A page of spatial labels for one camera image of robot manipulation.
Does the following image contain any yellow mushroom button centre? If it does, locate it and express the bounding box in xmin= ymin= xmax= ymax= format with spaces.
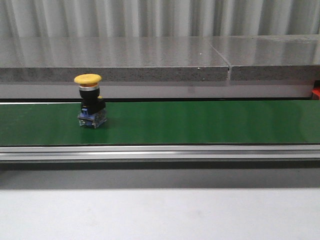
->
xmin=74 ymin=73 xmax=107 ymax=129

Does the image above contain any green conveyor belt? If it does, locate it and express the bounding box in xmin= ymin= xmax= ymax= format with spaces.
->
xmin=0 ymin=100 xmax=320 ymax=146

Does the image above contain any grey granite slab right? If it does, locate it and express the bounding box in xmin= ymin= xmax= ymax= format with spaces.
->
xmin=207 ymin=34 xmax=320 ymax=84

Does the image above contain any grey granite slab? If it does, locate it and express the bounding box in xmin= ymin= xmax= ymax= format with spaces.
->
xmin=0 ymin=37 xmax=229 ymax=84
xmin=207 ymin=34 xmax=320 ymax=84

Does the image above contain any grey granite slab left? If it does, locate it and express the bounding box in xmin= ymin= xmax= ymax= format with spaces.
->
xmin=0 ymin=37 xmax=229 ymax=84

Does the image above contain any red plastic tray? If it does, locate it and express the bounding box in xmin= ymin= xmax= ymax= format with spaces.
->
xmin=311 ymin=87 xmax=320 ymax=100

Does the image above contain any aluminium conveyor frame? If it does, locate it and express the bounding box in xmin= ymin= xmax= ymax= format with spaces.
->
xmin=0 ymin=144 xmax=320 ymax=170

